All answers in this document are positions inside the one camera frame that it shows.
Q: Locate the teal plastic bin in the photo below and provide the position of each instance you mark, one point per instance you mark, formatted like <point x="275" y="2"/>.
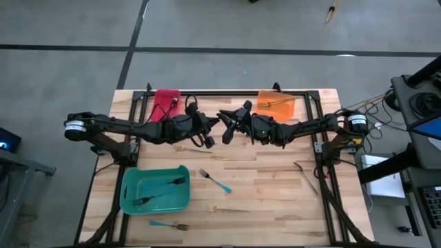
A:
<point x="179" y="201"/>

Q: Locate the silver base bracket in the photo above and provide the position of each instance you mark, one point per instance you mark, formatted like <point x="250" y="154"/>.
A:
<point x="319" y="147"/>

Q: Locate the black aluminium table frame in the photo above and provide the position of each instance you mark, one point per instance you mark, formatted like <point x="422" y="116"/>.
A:
<point x="224" y="93"/>

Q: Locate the grey cart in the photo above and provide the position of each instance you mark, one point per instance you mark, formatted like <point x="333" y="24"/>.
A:
<point x="430" y="155"/>

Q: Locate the grey metal table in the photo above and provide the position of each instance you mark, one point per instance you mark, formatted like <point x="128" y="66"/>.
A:
<point x="27" y="163"/>

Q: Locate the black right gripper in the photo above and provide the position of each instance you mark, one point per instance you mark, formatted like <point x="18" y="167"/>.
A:
<point x="245" y="124"/>

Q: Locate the black metal beam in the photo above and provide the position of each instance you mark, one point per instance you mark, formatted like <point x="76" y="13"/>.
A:
<point x="382" y="168"/>

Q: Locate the gold fork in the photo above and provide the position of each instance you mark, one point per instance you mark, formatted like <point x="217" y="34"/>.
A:
<point x="196" y="149"/>
<point x="272" y="105"/>
<point x="279" y="102"/>
<point x="231" y="210"/>

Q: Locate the black pole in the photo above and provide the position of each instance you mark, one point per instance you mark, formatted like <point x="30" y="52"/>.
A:
<point x="425" y="70"/>

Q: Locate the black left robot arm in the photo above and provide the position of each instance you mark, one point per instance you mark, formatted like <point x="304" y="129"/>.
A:
<point x="113" y="124"/>

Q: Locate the yellow stick with black tip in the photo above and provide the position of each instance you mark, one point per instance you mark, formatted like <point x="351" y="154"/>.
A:
<point x="331" y="12"/>

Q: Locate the grey desk with keyboard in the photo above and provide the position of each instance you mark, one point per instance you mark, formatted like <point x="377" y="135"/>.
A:
<point x="415" y="182"/>

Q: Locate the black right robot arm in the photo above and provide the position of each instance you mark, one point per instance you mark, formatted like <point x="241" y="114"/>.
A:
<point x="303" y="128"/>

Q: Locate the blue panel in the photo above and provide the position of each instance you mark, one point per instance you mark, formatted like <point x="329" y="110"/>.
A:
<point x="432" y="128"/>

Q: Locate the white box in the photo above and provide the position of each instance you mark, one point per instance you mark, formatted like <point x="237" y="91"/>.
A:
<point x="386" y="182"/>

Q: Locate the black computer with blue light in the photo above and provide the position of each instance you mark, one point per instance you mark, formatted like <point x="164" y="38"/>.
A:
<point x="8" y="139"/>

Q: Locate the small black floor plug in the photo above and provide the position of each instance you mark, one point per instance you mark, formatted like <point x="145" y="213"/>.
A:
<point x="404" y="230"/>

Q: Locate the black keyboard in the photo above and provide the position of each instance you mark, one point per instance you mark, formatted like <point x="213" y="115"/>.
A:
<point x="434" y="206"/>

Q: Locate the red plastic bin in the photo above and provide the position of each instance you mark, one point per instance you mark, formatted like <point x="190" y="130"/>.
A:
<point x="162" y="103"/>

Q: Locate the orange plastic bin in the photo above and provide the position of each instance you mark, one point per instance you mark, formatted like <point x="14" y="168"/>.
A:
<point x="275" y="114"/>

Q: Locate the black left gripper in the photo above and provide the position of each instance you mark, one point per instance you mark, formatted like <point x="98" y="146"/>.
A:
<point x="198" y="124"/>

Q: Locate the black table clamp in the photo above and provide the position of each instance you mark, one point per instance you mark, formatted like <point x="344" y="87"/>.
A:
<point x="276" y="86"/>
<point x="149" y="87"/>

